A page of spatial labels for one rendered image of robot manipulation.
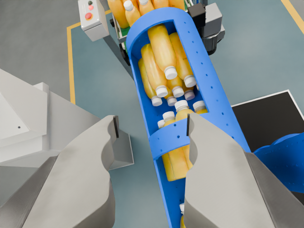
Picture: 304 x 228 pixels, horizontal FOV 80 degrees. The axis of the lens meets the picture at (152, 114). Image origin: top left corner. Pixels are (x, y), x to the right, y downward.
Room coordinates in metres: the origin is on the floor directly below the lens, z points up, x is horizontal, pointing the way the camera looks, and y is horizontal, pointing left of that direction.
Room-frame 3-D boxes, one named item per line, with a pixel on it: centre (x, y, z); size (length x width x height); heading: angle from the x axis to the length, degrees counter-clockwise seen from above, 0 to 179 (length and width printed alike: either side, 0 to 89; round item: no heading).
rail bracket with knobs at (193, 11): (0.57, -0.47, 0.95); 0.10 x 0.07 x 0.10; 67
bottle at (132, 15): (0.76, -0.24, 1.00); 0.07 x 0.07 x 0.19
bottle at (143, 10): (0.73, -0.31, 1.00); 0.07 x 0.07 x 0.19
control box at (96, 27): (0.91, -0.09, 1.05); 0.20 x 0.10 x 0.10; 157
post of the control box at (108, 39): (0.91, -0.09, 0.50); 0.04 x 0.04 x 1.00; 67
